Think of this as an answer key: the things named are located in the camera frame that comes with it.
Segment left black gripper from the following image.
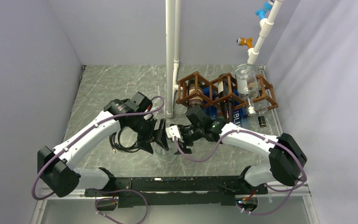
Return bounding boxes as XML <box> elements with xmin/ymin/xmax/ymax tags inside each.
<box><xmin>127</xmin><ymin>113</ymin><xmax>169</xmax><ymax>154</ymax></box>

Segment clear bottle dark label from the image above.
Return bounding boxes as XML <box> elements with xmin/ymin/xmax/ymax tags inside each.
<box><xmin>151</xmin><ymin>139</ymin><xmax>178</xmax><ymax>162</ymax></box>

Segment clear bottle with cork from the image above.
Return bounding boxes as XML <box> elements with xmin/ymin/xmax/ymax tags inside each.
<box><xmin>234</xmin><ymin>64</ymin><xmax>258</xmax><ymax>116</ymax></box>

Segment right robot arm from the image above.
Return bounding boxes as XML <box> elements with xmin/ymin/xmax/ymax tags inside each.
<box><xmin>166</xmin><ymin>106</ymin><xmax>307</xmax><ymax>194</ymax></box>

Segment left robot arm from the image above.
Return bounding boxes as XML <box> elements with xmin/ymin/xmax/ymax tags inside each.
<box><xmin>31</xmin><ymin>92</ymin><xmax>169</xmax><ymax>200</ymax></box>

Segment clear blue-label bottle left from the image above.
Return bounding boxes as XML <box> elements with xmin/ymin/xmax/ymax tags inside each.
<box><xmin>201</xmin><ymin>86</ymin><xmax>220</xmax><ymax>119</ymax></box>

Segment clear blue-label bottle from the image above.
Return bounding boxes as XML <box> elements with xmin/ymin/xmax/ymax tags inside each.
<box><xmin>232</xmin><ymin>107</ymin><xmax>249</xmax><ymax>129</ymax></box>
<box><xmin>201</xmin><ymin>86</ymin><xmax>220</xmax><ymax>119</ymax></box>

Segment dark green wine bottle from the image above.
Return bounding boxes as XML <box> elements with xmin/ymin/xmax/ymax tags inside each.
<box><xmin>186</xmin><ymin>78</ymin><xmax>205</xmax><ymax>109</ymax></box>

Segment brown bottle gold foil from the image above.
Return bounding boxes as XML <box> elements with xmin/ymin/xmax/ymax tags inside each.
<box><xmin>218</xmin><ymin>79</ymin><xmax>234</xmax><ymax>122</ymax></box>

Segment brown wooden wine rack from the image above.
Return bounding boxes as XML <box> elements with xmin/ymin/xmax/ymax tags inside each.
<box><xmin>174</xmin><ymin>71</ymin><xmax>279</xmax><ymax>110</ymax></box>

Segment clear blue-label bottle right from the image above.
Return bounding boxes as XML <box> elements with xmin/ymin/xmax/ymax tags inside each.
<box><xmin>232</xmin><ymin>107</ymin><xmax>249</xmax><ymax>129</ymax></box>

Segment small dark bottle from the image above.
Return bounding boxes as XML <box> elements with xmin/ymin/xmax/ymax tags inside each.
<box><xmin>255</xmin><ymin>101</ymin><xmax>268</xmax><ymax>127</ymax></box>

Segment orange pipe valve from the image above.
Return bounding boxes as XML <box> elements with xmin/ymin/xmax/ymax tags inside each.
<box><xmin>236</xmin><ymin>37</ymin><xmax>253</xmax><ymax>49</ymax></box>

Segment white vertical pvc pipe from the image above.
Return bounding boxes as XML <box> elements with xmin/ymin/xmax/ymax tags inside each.
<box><xmin>165</xmin><ymin>0</ymin><xmax>181</xmax><ymax>118</ymax></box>

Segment white angled pvc pipe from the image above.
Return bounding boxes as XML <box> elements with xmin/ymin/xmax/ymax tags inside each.
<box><xmin>247</xmin><ymin>0</ymin><xmax>284</xmax><ymax>64</ymax></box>

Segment blue pipe valve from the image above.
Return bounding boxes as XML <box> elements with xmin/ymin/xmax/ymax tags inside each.
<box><xmin>255</xmin><ymin>0</ymin><xmax>274</xmax><ymax>20</ymax></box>

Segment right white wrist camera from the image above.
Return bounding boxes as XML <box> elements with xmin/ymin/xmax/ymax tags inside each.
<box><xmin>165</xmin><ymin>125</ymin><xmax>183</xmax><ymax>142</ymax></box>

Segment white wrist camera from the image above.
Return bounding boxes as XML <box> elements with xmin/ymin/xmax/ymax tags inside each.
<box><xmin>165</xmin><ymin>125</ymin><xmax>183</xmax><ymax>142</ymax></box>
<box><xmin>143</xmin><ymin>112</ymin><xmax>157</xmax><ymax>121</ymax></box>

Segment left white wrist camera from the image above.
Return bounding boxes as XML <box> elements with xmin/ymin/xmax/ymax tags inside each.
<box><xmin>143</xmin><ymin>112</ymin><xmax>157</xmax><ymax>121</ymax></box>

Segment coiled black cable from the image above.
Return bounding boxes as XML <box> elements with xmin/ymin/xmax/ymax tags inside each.
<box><xmin>109</xmin><ymin>126</ymin><xmax>143</xmax><ymax>154</ymax></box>

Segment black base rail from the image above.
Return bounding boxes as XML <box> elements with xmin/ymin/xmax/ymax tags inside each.
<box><xmin>84</xmin><ymin>174</ymin><xmax>268</xmax><ymax>208</ymax></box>

